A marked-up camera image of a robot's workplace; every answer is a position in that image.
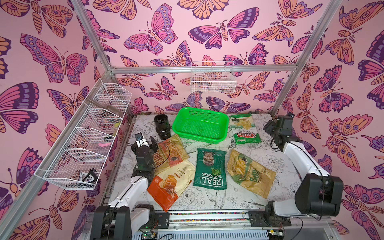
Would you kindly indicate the small white wire basket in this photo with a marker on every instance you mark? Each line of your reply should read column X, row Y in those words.
column 213, row 77

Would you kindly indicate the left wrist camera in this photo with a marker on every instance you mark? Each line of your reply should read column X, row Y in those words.
column 140, row 140

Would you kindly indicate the long white wire shelf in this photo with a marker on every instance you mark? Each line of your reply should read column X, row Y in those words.
column 88, row 142

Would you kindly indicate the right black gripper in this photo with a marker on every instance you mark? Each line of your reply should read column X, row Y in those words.
column 276, row 130

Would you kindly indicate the green plastic basket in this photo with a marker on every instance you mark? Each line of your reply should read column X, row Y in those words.
column 201, row 125

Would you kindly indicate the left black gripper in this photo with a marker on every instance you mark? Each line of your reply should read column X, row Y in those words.
column 154, row 147

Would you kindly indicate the yellow sour cream chips bag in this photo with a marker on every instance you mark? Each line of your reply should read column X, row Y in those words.
column 250, row 174

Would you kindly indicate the black object in shelf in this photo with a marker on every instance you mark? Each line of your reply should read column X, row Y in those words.
column 90, row 177

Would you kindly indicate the green Chio chips bag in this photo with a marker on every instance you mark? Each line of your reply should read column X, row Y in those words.
column 244, row 129

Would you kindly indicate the yellow red tomato chips bag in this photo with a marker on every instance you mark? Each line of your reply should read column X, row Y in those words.
column 171, row 152

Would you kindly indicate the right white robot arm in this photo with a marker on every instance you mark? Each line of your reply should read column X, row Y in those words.
column 319, row 193

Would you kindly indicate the orange cream cassava chips bag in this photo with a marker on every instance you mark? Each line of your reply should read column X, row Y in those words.
column 169, row 185

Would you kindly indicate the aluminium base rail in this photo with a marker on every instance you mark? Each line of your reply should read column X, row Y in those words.
column 226, row 225

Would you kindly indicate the dark green REAL chips bag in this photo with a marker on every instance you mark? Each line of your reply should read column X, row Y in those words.
column 210, row 169

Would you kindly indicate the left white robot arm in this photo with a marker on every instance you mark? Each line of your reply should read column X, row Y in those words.
column 132, row 189

